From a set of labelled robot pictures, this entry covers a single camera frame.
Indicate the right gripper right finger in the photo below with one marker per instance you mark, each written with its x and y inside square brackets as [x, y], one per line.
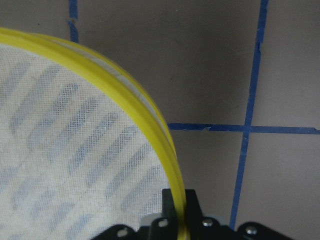
[202, 227]

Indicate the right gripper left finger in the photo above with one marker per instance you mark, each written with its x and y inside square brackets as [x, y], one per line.
[165, 227]

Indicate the yellow steamer basket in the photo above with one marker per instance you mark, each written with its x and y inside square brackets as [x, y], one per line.
[83, 146]

